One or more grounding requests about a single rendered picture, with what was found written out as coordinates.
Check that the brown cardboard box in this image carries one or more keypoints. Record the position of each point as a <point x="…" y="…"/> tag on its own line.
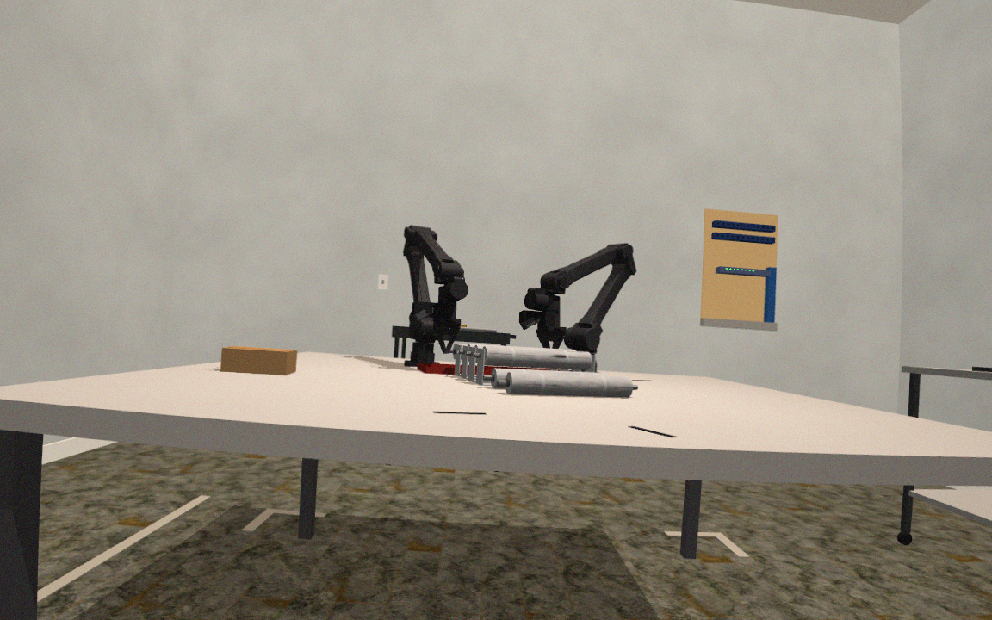
<point x="253" y="360"/>

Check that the red scrap tray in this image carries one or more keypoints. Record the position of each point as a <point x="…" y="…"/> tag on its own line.
<point x="449" y="369"/>

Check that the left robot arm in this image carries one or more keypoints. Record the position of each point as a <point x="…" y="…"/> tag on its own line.
<point x="579" y="337"/>

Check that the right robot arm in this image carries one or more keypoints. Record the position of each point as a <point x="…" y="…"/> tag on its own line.
<point x="454" y="289"/>

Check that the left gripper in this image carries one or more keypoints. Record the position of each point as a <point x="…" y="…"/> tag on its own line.
<point x="556" y="335"/>

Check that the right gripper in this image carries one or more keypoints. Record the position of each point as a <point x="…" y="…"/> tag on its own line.
<point x="451" y="327"/>

